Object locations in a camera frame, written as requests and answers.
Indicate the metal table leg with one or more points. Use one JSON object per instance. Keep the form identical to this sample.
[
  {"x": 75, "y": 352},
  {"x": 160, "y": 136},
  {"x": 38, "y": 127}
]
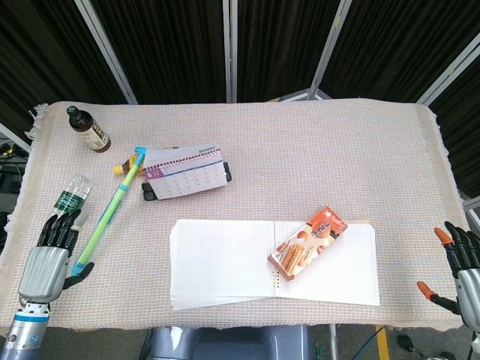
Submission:
[{"x": 333, "y": 343}]

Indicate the black folding screen silver frame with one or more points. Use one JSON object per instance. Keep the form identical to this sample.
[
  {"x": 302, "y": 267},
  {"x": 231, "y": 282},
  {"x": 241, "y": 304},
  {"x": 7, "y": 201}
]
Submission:
[{"x": 168, "y": 45}]

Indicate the brown glass bottle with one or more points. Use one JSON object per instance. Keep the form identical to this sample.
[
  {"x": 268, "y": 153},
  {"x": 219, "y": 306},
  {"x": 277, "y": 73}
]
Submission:
[{"x": 92, "y": 131}]

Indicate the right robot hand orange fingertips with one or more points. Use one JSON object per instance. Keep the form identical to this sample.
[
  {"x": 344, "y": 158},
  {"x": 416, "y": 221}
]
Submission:
[{"x": 467, "y": 279}]

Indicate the open lined notebook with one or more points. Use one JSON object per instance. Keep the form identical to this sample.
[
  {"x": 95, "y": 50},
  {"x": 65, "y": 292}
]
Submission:
[{"x": 221, "y": 262}]

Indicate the spiral desk calendar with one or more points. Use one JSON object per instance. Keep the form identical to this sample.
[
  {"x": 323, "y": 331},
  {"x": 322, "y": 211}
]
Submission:
[{"x": 187, "y": 180}]

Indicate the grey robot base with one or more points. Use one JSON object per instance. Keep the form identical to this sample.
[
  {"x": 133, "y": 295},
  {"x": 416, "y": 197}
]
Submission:
[{"x": 232, "y": 343}]

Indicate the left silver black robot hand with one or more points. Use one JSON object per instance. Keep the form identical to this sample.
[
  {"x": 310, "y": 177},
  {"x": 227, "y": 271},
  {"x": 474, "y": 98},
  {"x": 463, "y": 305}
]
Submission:
[{"x": 43, "y": 272}]

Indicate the clear plastic water bottle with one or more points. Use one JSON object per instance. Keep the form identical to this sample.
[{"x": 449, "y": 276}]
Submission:
[{"x": 73, "y": 195}]

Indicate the small yellow capped drink bottle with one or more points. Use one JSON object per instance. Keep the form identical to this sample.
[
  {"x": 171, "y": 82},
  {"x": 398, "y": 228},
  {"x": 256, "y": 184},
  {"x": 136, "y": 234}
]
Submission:
[{"x": 125, "y": 167}]

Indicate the pink woven tablecloth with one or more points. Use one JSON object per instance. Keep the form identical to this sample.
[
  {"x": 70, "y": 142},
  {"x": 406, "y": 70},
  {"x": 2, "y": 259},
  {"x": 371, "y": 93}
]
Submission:
[{"x": 300, "y": 157}]

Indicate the orange biscuit snack box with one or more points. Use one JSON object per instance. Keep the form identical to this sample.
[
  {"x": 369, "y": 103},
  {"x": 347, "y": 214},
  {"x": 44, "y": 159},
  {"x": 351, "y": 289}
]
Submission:
[{"x": 307, "y": 243}]

